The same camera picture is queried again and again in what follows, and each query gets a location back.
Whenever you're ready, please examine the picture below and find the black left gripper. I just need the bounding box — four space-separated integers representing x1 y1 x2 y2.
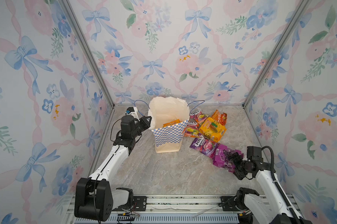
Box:
131 116 151 140

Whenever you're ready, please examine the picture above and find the purple grape gummy bag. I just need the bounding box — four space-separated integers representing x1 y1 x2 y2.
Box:
213 144 244 173

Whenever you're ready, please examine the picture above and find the yellow mango gummy bag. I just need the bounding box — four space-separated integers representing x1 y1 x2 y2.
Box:
199 117 226 142
163 119 181 127

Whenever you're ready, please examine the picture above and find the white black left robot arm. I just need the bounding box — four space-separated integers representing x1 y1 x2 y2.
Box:
74 114 152 223

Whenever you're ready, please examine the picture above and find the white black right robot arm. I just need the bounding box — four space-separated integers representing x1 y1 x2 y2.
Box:
218 146 311 224

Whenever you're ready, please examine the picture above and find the purple fruit candy pack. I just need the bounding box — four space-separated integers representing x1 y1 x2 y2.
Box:
190 134 219 159

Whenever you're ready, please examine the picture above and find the orange snack packet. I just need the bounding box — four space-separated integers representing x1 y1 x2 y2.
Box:
211 110 227 126

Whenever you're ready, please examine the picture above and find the orange fruit candy pack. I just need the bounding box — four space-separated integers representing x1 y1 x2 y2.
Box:
184 121 199 138

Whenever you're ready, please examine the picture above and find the pink fruit candy pack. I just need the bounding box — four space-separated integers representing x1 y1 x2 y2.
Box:
190 110 209 125

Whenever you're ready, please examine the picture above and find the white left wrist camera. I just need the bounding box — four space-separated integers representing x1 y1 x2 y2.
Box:
125 107 139 119

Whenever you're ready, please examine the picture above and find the metal base rail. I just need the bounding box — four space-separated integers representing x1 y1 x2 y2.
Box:
64 194 300 224

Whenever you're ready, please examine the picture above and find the aluminium corner post left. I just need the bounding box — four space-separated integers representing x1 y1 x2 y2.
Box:
59 0 114 109

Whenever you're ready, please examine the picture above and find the aluminium corner post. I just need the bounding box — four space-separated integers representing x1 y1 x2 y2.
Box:
242 0 311 109
59 0 114 109

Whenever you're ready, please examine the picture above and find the aluminium corner post right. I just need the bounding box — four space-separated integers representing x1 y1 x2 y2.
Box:
242 0 311 109

